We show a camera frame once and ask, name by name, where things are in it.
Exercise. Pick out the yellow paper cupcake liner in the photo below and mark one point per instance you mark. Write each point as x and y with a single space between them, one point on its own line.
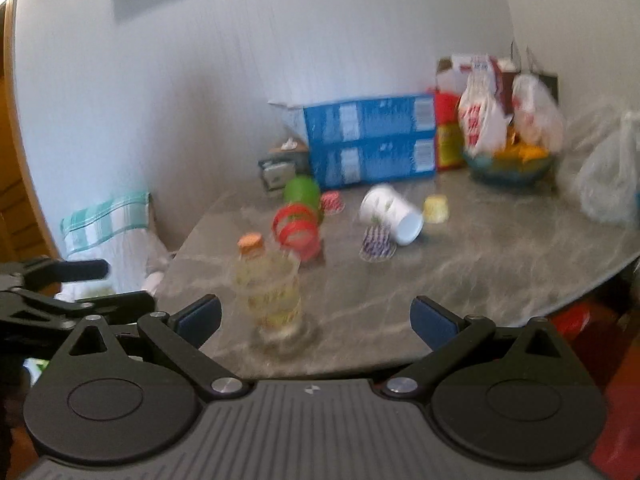
436 209

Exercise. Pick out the grey tissue box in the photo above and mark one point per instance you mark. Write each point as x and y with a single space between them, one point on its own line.
284 161

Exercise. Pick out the clear plastic bag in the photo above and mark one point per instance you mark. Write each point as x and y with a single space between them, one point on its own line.
607 172

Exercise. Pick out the purple striped cupcake liner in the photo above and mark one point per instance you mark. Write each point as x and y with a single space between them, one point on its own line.
377 244

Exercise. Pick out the blue cardboard box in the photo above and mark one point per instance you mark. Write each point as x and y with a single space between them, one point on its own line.
372 160
367 119

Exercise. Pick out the red and yellow packet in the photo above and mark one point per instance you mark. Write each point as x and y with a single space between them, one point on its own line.
447 132

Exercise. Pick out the white red printed plastic bag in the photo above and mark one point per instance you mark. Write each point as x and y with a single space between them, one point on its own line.
481 117

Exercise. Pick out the wooden door frame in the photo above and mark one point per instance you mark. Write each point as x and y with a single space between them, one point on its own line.
17 170

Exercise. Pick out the teal checked towel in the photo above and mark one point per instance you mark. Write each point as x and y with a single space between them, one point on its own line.
107 222

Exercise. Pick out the blue glass bowl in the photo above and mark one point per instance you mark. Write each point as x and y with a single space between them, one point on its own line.
510 166

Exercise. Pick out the green plastic cup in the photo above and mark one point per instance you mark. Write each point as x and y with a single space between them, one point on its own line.
303 193

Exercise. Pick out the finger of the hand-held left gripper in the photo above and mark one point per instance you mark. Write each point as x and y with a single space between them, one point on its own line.
107 304
75 270

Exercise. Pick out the yellow drink bottle orange cap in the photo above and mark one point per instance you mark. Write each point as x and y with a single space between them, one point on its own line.
270 290

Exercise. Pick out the red stool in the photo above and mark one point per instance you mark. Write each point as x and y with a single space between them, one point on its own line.
575 321

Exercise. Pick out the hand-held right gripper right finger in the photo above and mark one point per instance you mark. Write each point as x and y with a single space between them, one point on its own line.
432 321

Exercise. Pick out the dark paper bag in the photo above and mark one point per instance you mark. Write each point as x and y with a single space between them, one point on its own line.
542 80

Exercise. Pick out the white chair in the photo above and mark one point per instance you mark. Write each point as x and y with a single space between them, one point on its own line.
120 265

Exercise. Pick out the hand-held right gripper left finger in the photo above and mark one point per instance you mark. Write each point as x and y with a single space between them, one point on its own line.
200 317

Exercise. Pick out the red ringed plastic cup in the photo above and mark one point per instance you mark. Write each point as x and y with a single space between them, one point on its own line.
296 234

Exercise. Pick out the white cup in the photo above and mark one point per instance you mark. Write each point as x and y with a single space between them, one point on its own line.
391 214

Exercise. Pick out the pink paper cupcake liner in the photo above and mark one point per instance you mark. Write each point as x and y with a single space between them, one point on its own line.
332 203

